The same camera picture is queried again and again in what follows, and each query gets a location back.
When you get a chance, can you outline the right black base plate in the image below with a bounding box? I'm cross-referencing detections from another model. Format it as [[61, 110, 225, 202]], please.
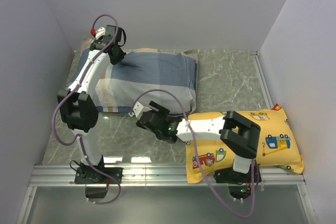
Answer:
[[214, 168, 252, 185]]

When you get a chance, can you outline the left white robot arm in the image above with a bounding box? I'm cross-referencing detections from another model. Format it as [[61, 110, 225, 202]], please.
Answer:
[[54, 25, 126, 183]]

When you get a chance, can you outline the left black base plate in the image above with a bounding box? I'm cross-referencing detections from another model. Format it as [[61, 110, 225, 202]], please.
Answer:
[[74, 166, 123, 184]]

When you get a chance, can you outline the blue plaid pillowcase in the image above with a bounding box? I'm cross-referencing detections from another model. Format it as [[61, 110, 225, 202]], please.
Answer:
[[70, 48, 198, 115]]

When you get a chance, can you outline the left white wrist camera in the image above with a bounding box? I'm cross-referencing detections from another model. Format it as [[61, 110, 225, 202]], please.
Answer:
[[90, 27, 106, 39]]

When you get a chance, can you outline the aluminium right side rail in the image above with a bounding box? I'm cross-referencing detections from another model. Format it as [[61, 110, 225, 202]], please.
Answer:
[[250, 51, 274, 109]]

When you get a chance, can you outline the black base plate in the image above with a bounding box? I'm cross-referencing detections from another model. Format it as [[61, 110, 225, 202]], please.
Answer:
[[214, 168, 252, 185], [74, 166, 123, 184]]

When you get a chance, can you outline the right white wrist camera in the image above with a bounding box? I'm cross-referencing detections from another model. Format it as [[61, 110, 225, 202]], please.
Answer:
[[129, 101, 151, 119]]

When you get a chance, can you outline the aluminium rail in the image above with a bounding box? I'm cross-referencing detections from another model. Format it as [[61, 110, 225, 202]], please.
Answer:
[[28, 164, 306, 187], [250, 51, 274, 109]]

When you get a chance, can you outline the yellow cartoon vehicle pillow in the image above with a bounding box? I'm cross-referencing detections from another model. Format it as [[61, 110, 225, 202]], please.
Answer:
[[197, 104, 304, 174]]

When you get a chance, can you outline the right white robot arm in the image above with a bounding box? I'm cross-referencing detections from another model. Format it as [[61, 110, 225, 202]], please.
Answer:
[[130, 101, 260, 182]]

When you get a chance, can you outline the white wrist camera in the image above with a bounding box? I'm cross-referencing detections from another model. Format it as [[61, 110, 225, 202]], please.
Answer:
[[129, 101, 151, 119], [90, 27, 106, 39]]

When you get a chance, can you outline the aluminium front rail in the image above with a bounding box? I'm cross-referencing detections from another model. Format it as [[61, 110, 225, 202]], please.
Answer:
[[28, 164, 306, 187]]

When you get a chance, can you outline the black box under left base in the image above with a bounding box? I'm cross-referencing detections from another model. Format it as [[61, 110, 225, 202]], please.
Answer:
[[85, 187, 108, 199]]

